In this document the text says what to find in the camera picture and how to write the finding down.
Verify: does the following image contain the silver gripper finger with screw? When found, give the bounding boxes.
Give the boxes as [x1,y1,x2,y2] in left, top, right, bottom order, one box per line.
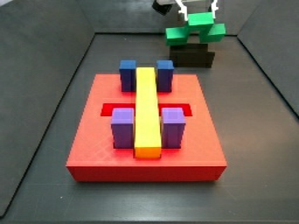
[210,0,220,18]

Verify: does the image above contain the left dark blue block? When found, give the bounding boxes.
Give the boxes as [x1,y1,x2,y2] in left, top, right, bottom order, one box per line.
[119,60,137,92]

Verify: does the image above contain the red base board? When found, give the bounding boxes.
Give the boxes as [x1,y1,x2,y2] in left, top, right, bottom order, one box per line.
[67,74,228,182]

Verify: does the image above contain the black angled fixture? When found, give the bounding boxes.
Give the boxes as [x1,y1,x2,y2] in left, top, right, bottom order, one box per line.
[170,44,216,68]

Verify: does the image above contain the yellow long bar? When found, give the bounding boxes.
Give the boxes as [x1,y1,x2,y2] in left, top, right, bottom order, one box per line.
[135,67,162,158]

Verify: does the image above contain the purple block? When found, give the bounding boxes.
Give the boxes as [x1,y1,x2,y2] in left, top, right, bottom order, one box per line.
[111,108,135,149]
[162,108,186,149]

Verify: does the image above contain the right purple block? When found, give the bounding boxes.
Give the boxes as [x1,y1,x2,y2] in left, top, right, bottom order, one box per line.
[162,108,186,149]

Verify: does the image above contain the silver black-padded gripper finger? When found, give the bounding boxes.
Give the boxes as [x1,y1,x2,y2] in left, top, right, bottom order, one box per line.
[176,0,189,21]

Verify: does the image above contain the left purple block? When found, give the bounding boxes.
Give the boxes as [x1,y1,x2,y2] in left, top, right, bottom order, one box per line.
[111,108,135,149]

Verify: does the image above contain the right dark blue block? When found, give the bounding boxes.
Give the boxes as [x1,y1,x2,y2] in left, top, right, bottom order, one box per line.
[157,60,174,92]

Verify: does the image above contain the green U-shaped block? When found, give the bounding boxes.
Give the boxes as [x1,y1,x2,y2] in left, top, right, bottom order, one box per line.
[166,12,228,46]

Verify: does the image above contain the dark blue block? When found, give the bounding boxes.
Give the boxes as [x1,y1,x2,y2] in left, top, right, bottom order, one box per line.
[119,60,137,92]
[157,60,174,92]

